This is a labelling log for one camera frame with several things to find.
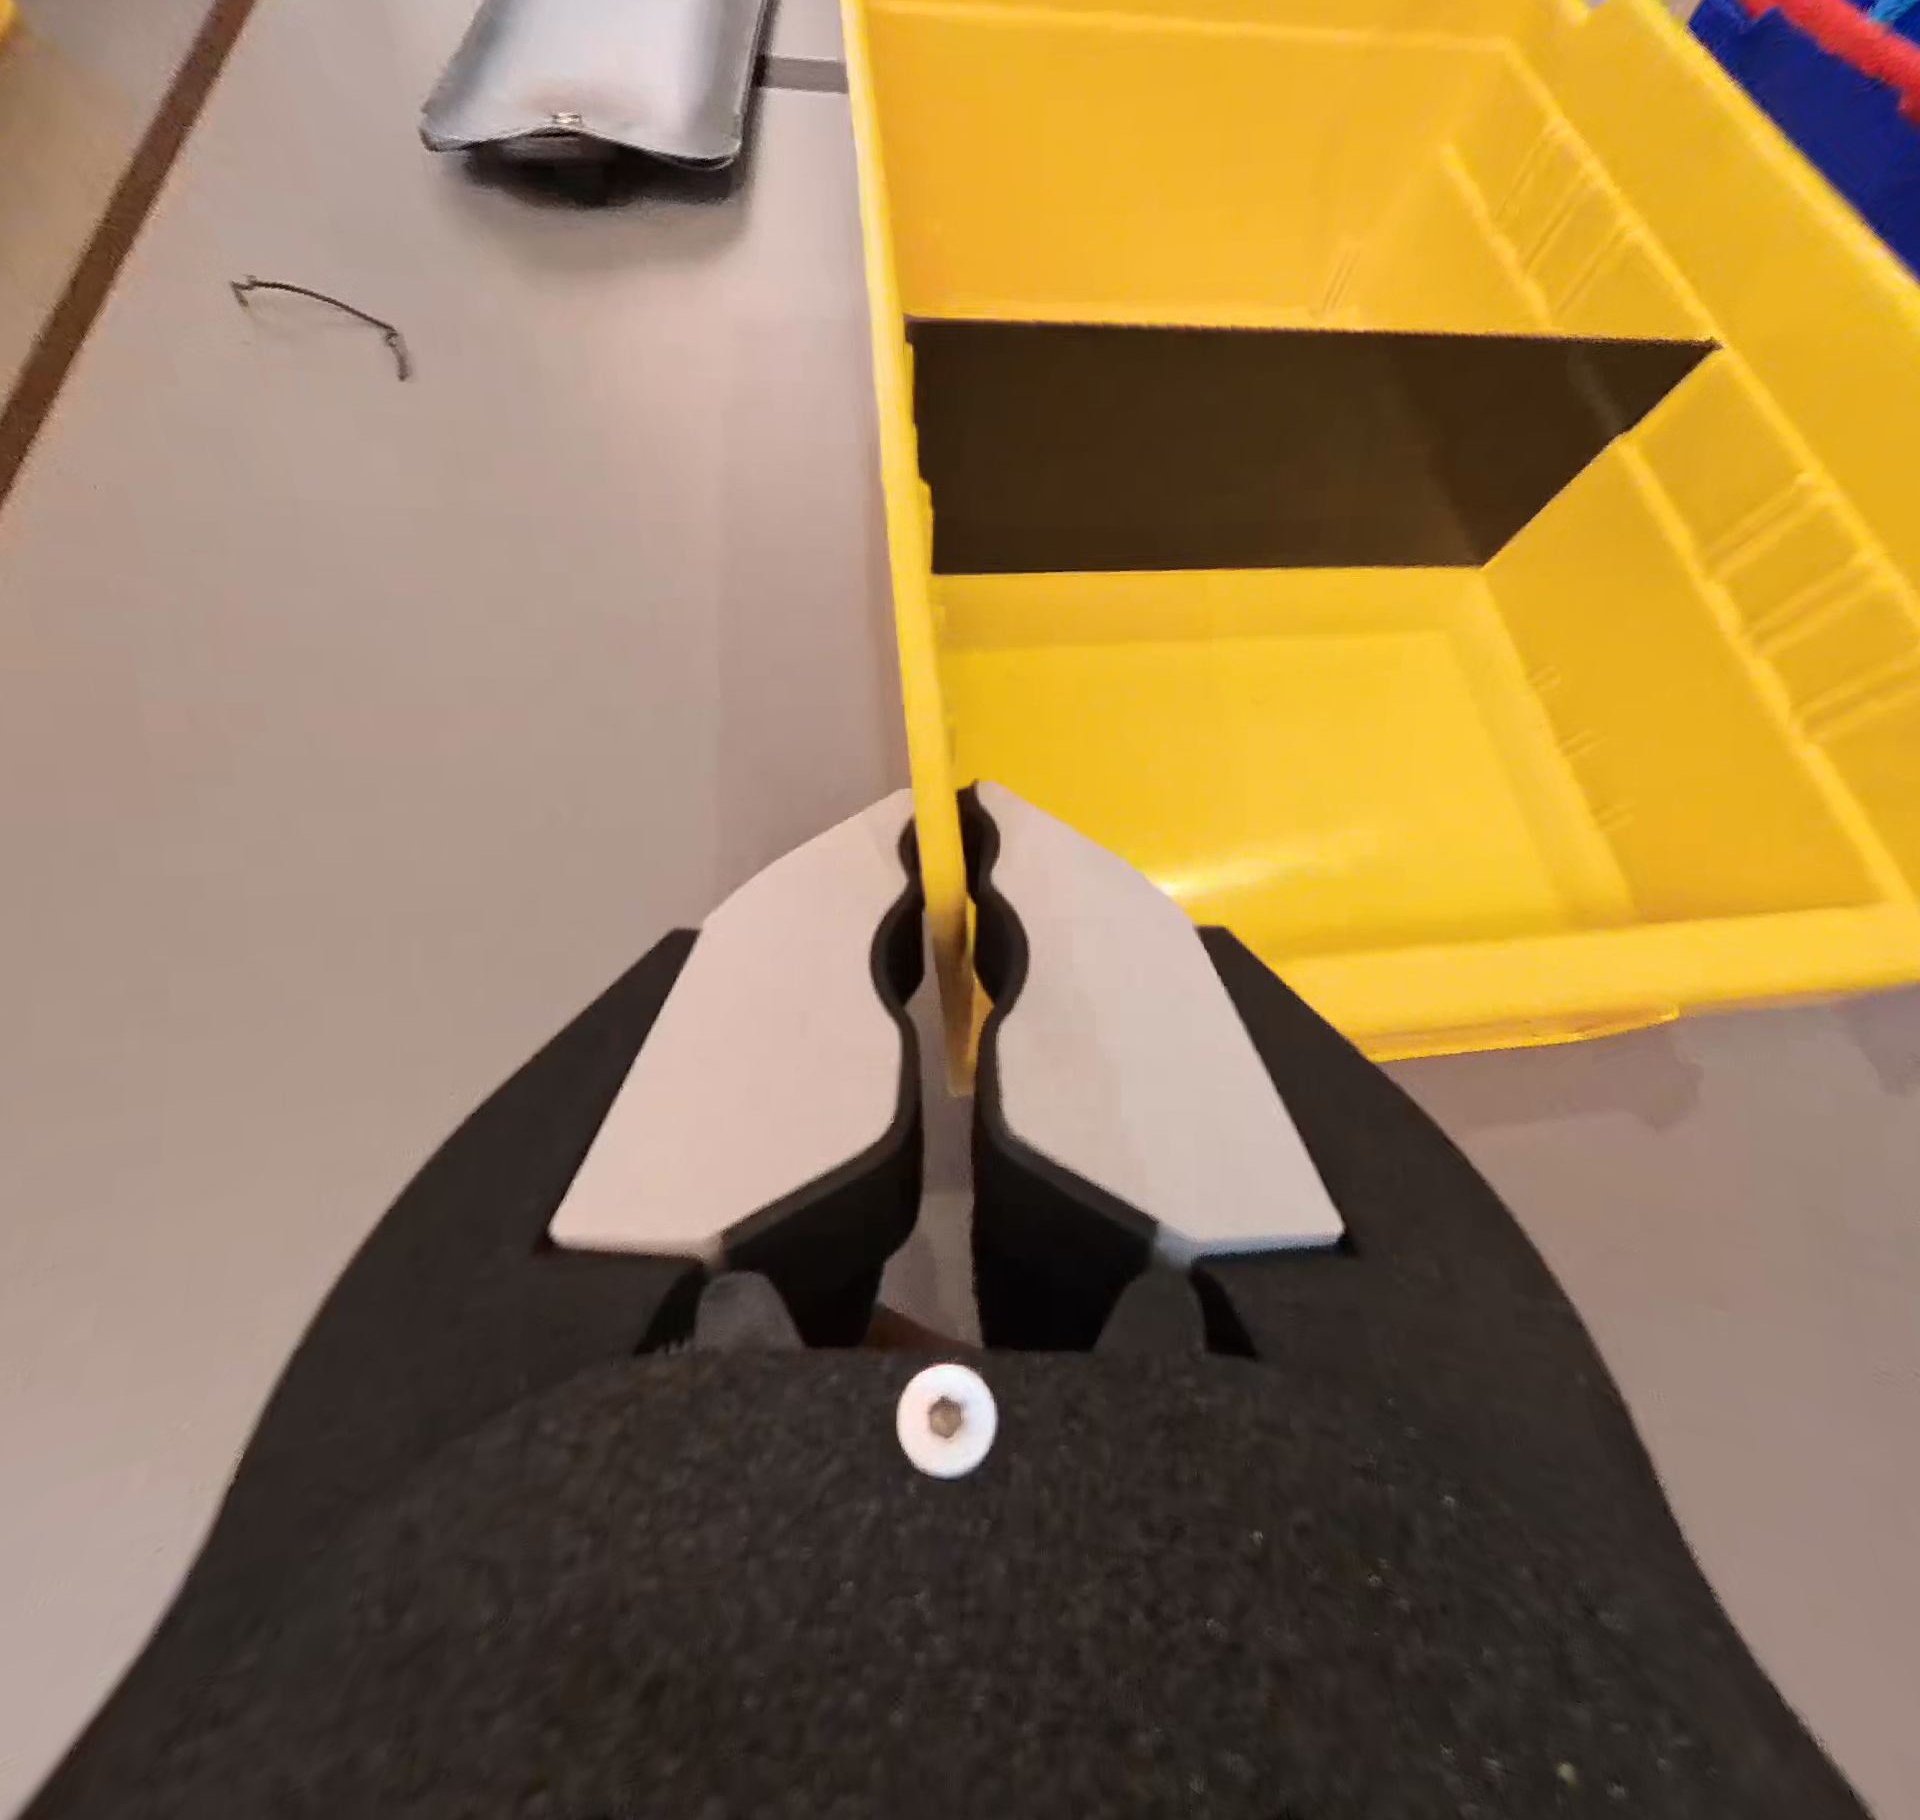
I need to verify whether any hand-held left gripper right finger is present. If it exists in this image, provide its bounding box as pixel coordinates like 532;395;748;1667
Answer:
959;782;1347;1355

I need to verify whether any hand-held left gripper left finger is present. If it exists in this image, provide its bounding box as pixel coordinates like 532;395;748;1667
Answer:
546;785;923;1350

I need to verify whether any yellow plastic bin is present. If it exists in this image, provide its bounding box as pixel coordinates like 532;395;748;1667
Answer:
829;0;1920;1096

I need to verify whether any blue plastic bin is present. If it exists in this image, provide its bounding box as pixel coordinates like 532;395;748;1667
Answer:
1686;0;1920;277

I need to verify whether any black bin divider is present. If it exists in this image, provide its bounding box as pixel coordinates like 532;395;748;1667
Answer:
908;322;1719;576

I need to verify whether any grey leather pouch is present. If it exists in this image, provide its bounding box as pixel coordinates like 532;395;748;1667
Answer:
418;0;781;201

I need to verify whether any bent thin wire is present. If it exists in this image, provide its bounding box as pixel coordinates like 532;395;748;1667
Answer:
227;274;411;382

